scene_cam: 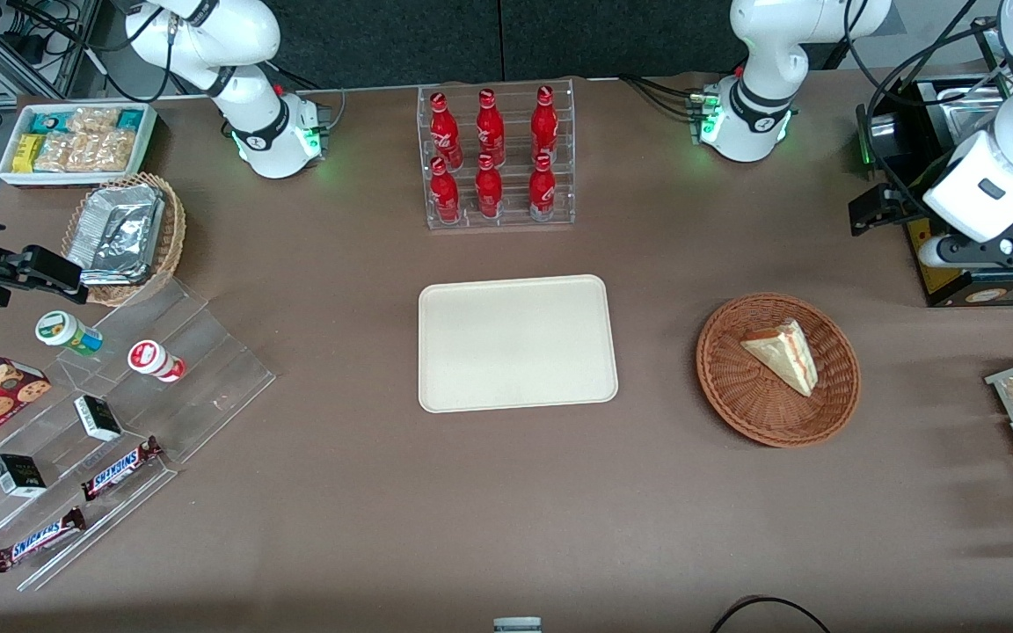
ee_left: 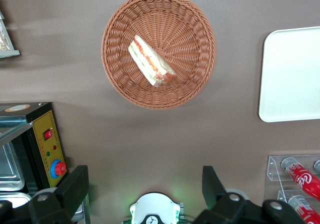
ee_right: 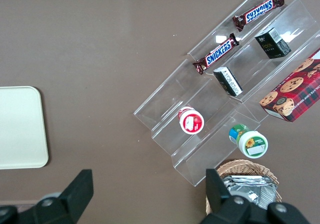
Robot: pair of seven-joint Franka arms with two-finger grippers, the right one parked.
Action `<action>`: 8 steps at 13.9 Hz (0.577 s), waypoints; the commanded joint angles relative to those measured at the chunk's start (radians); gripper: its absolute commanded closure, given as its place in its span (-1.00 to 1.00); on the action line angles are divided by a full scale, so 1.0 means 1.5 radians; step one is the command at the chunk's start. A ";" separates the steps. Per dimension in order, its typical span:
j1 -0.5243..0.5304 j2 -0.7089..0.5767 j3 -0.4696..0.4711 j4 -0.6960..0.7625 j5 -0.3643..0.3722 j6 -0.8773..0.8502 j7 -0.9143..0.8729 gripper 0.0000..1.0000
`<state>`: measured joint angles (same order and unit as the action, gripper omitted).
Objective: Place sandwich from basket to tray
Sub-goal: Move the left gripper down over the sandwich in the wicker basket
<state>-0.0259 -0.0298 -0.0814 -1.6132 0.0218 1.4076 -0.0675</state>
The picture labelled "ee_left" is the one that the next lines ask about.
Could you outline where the red cola can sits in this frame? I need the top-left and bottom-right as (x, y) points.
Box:
(287, 195), (320, 224)
(280, 156), (320, 202)

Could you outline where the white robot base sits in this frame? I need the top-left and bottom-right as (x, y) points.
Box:
(128, 192), (185, 224)

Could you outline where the triangular sandwich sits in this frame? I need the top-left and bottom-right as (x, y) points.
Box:
(127, 34), (177, 88)

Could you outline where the clear acrylic can rack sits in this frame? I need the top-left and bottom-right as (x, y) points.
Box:
(266, 153), (320, 210)

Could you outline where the black food warmer yellow panel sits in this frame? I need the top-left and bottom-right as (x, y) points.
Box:
(0, 101), (91, 224)

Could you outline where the white rectangular tray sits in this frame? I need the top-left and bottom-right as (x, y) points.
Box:
(258, 25), (320, 123)

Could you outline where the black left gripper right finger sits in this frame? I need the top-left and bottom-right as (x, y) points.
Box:
(192, 165), (306, 224)

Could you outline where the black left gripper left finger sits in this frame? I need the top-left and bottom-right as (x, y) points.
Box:
(0, 165), (90, 224)

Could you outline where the brown round wicker basket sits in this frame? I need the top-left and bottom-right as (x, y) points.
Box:
(100, 0), (217, 110)

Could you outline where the steel pan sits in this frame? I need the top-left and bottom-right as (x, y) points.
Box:
(0, 192), (33, 209)
(0, 140), (26, 192)

